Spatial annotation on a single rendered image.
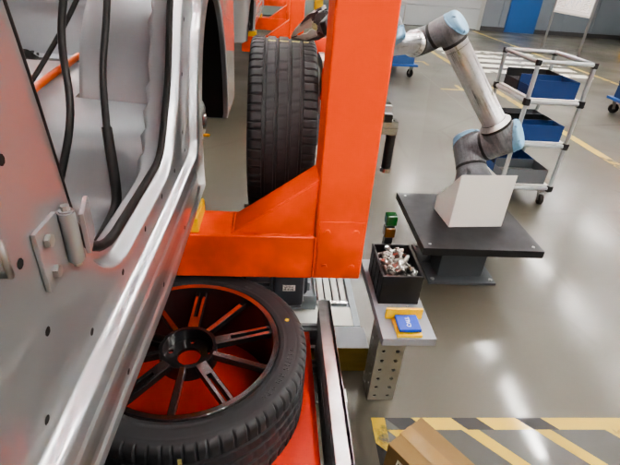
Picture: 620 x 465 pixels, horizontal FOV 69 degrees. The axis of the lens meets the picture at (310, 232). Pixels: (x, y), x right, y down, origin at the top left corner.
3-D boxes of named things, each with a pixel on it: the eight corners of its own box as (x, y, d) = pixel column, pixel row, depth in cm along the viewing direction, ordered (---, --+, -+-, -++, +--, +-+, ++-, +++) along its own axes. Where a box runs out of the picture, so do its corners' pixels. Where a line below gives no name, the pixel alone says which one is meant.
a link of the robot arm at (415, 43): (410, 37, 214) (334, 40, 164) (434, 23, 206) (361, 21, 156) (418, 60, 216) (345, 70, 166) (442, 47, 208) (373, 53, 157)
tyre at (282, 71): (248, 242, 183) (255, 137, 224) (306, 243, 185) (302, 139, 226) (244, 104, 132) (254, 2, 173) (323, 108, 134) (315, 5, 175)
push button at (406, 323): (393, 319, 144) (394, 314, 143) (414, 319, 144) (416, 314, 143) (399, 335, 138) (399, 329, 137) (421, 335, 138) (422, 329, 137)
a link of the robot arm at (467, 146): (463, 173, 242) (459, 144, 247) (494, 163, 231) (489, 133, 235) (450, 166, 231) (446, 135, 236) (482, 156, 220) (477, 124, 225)
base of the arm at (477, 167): (482, 190, 240) (479, 172, 242) (500, 176, 221) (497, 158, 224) (447, 190, 237) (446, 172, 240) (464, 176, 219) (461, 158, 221)
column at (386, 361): (363, 378, 180) (377, 297, 159) (387, 378, 181) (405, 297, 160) (366, 399, 172) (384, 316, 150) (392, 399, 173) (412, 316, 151)
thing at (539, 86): (466, 174, 372) (500, 45, 321) (514, 176, 376) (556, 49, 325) (492, 204, 327) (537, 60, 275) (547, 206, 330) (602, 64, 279)
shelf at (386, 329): (360, 265, 175) (361, 258, 173) (402, 266, 176) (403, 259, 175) (381, 346, 138) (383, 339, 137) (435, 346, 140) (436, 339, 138)
